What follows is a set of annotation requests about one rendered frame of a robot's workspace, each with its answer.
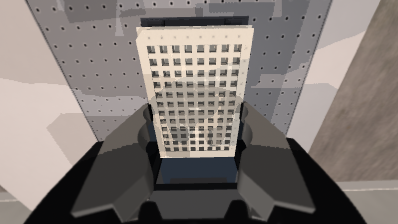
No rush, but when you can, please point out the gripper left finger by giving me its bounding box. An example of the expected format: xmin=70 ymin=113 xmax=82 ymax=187
xmin=23 ymin=103 xmax=154 ymax=224

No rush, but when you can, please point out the cream well plate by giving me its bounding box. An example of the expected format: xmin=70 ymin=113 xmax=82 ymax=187
xmin=136 ymin=25 xmax=254 ymax=158

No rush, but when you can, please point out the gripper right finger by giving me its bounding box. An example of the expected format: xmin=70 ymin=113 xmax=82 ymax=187
xmin=237 ymin=101 xmax=367 ymax=224

